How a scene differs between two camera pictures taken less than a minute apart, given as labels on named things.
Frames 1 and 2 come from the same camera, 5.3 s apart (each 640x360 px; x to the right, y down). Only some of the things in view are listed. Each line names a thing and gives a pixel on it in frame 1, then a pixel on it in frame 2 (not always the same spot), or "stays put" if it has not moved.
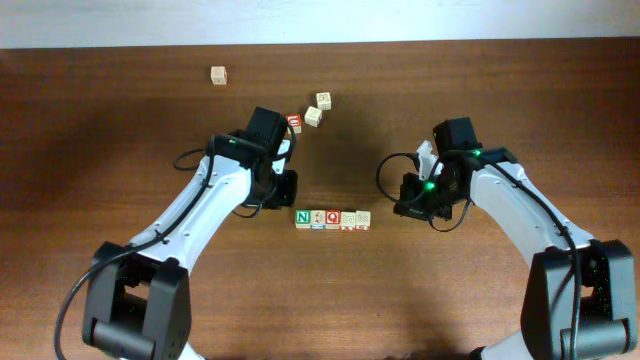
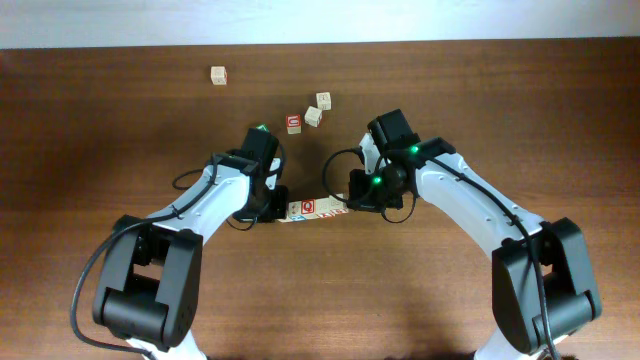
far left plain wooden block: (218, 75) stays put
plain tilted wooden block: (312, 116) stays put
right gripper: (421, 211) -> (358, 199)
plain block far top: (324, 101) stays put
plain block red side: (362, 220) -> (336, 206)
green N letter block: (303, 218) -> (287, 218)
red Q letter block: (332, 219) -> (308, 209)
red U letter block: (295, 121) stays put
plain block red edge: (347, 220) -> (323, 207)
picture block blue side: (318, 219) -> (294, 211)
